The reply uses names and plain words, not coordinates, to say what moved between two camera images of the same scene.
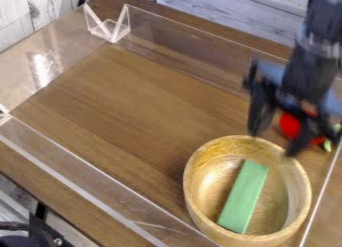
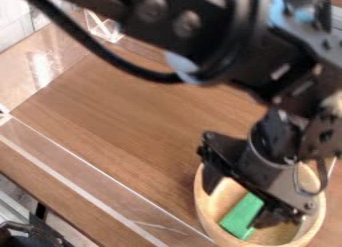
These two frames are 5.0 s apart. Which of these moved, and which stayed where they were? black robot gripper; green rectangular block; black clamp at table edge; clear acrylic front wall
Moved: black robot gripper; green rectangular block
Stayed: clear acrylic front wall; black clamp at table edge
